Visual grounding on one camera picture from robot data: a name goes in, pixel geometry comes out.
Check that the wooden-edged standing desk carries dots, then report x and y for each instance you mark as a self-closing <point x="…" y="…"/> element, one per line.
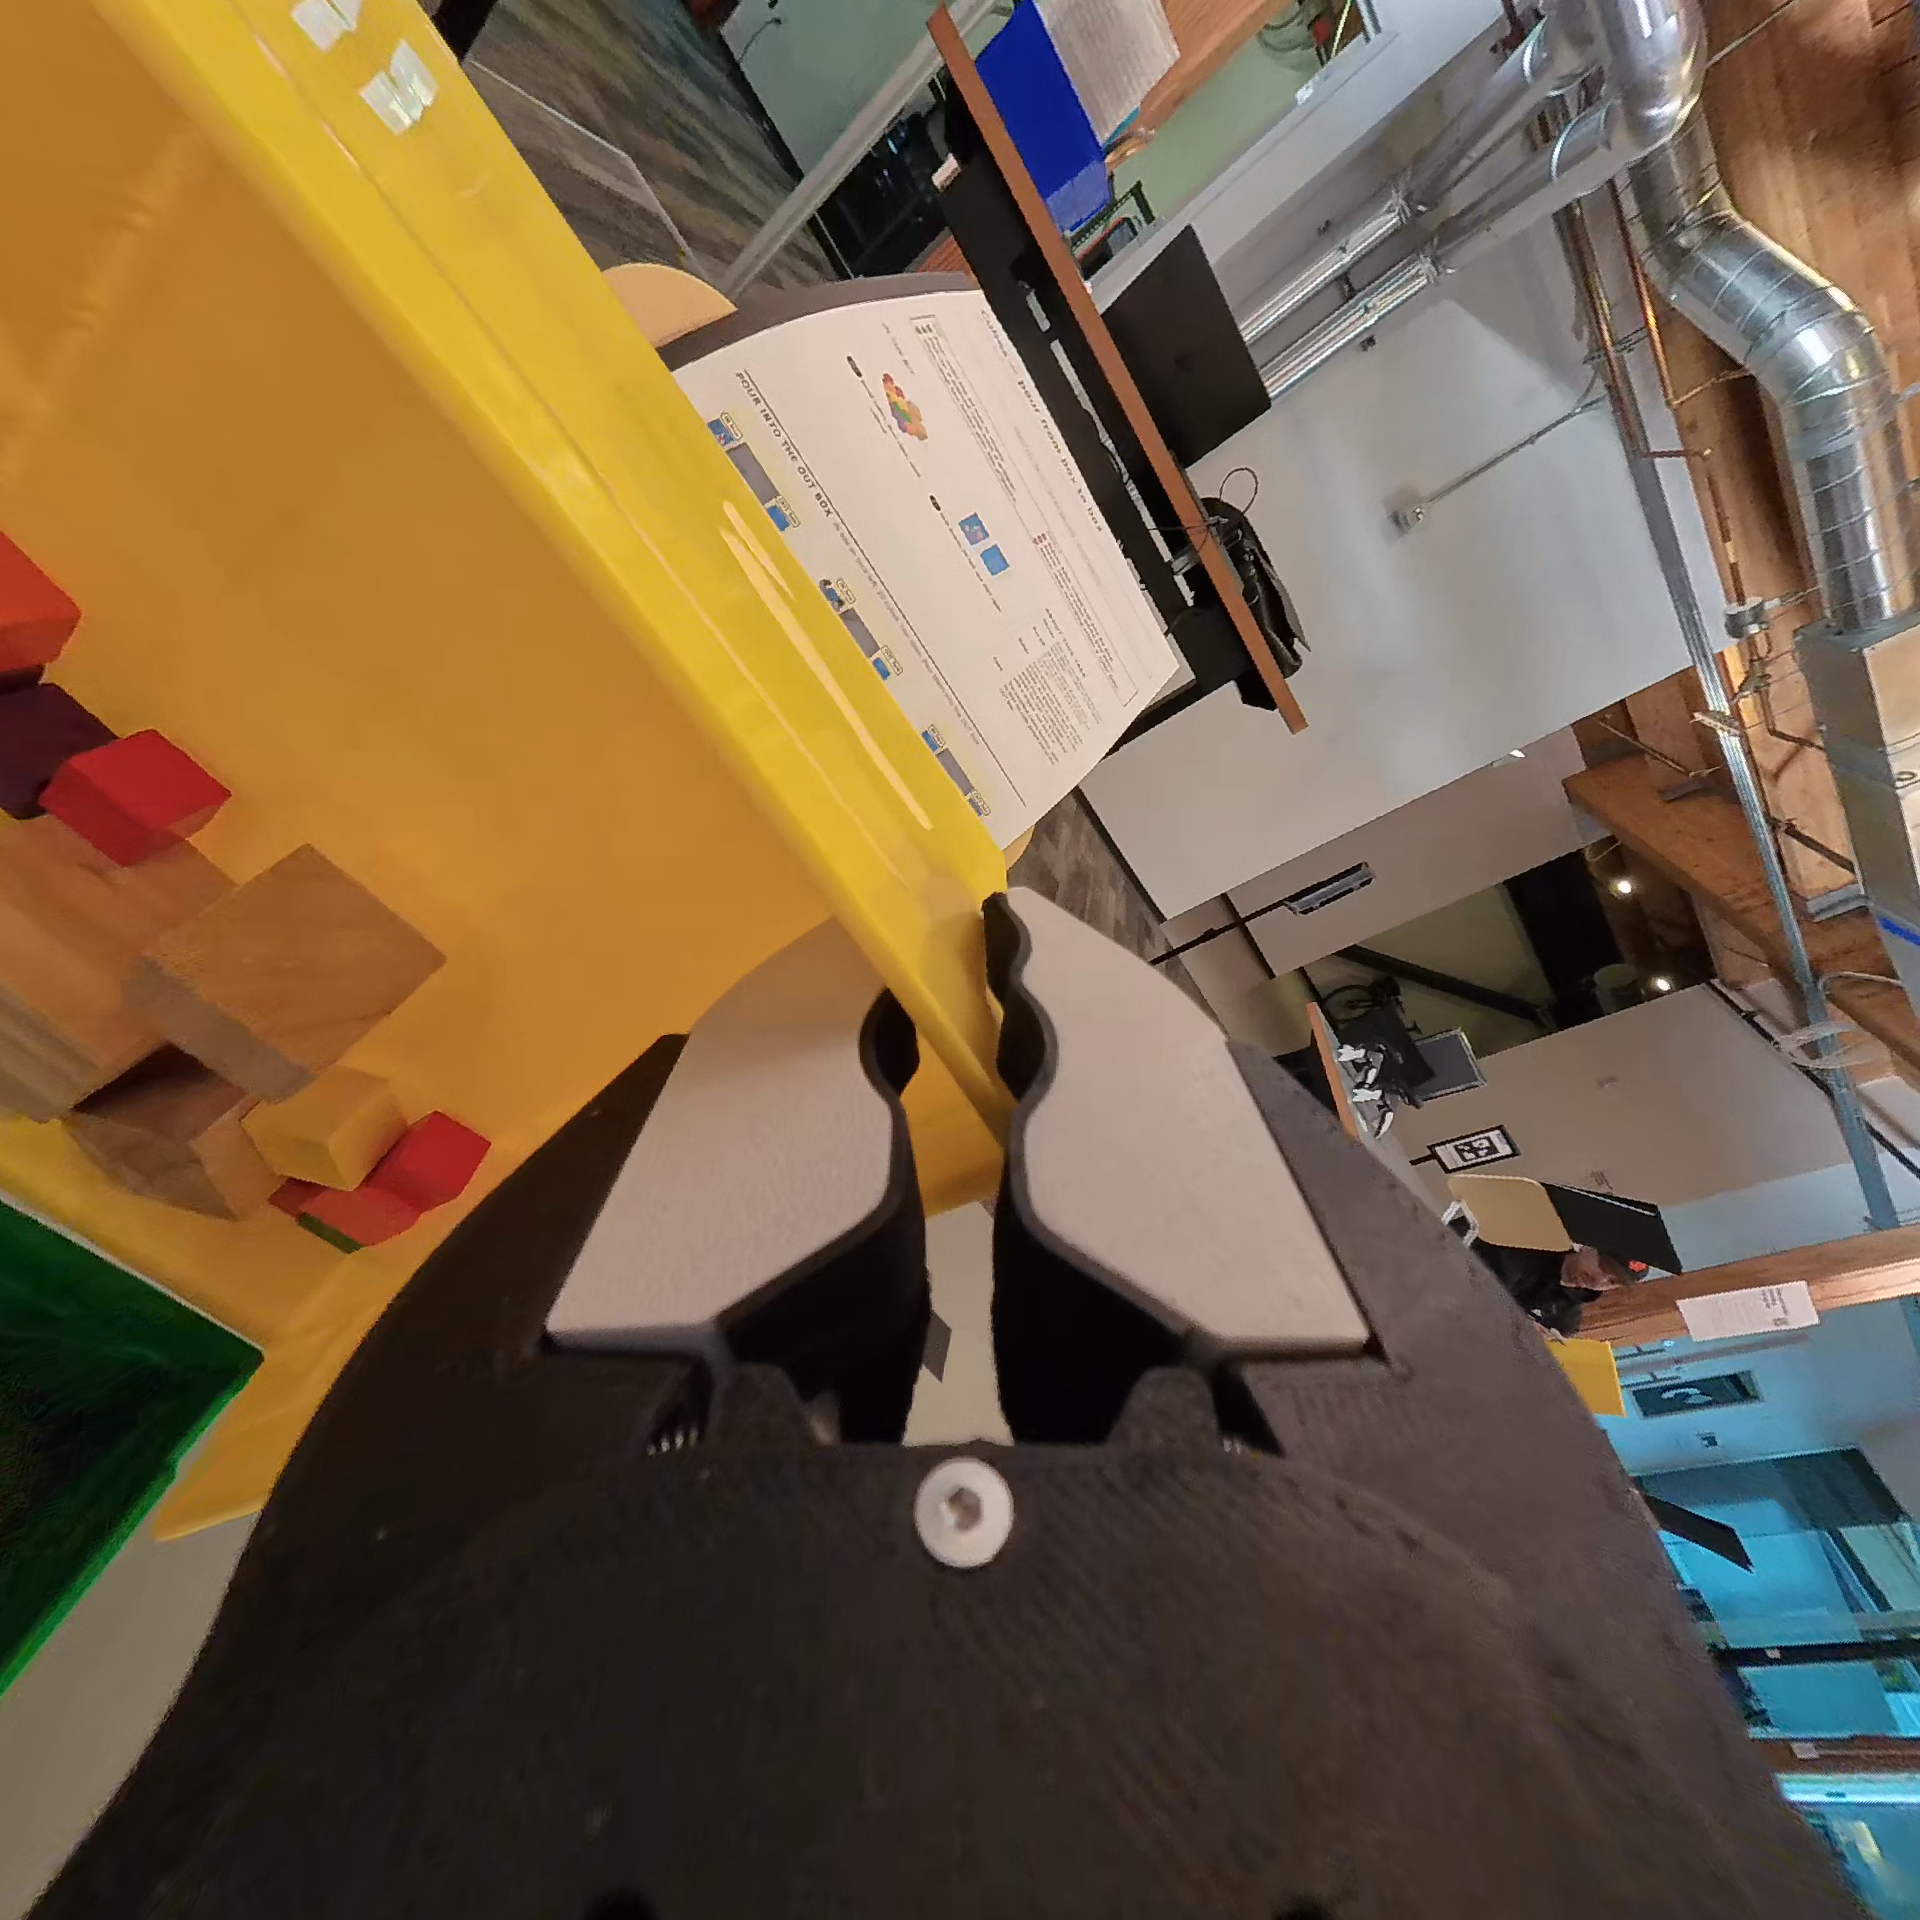
<point x="1010" y="211"/>

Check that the blue board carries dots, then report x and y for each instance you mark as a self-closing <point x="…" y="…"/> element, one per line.
<point x="1044" y="106"/>

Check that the tan chair back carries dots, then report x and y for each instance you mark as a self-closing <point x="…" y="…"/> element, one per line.
<point x="661" y="300"/>

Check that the pile of coloured wooden cubes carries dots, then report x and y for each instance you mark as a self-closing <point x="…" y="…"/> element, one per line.
<point x="285" y="960"/>

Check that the black computer monitor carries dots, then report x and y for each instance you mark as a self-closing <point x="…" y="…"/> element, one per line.
<point x="1184" y="347"/>

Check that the yellow plastic box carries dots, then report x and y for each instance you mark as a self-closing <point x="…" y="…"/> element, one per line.
<point x="451" y="600"/>

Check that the printed instruction sheet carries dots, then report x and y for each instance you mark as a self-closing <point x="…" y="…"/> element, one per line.
<point x="975" y="600"/>

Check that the green piece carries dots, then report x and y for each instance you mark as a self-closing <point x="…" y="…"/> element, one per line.
<point x="90" y="1395"/>

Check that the silver ventilation duct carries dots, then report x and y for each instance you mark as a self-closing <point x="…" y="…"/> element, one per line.
<point x="1787" y="347"/>

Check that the printed marker tag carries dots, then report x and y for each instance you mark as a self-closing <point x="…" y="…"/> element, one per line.
<point x="1474" y="1151"/>

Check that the black bag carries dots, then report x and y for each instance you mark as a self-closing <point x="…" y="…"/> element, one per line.
<point x="1253" y="594"/>

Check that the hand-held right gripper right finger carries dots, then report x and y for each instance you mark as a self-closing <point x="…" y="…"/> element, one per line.
<point x="1171" y="1186"/>

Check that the white paper sign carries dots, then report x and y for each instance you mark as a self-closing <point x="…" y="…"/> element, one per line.
<point x="1747" y="1311"/>

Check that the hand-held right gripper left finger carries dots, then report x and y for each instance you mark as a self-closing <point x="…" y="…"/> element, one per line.
<point x="751" y="1186"/>

